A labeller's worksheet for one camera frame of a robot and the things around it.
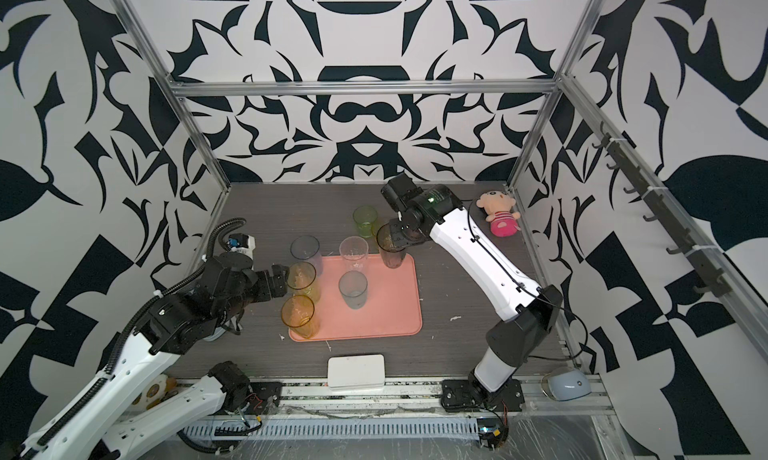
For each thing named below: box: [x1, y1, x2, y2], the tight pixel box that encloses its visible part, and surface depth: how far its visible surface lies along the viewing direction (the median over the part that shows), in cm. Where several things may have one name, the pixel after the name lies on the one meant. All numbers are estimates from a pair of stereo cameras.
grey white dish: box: [541, 368, 592, 402], surface depth 71 cm
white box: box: [328, 354, 385, 390], surface depth 76 cm
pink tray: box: [353, 254, 423, 341], surface depth 91 cm
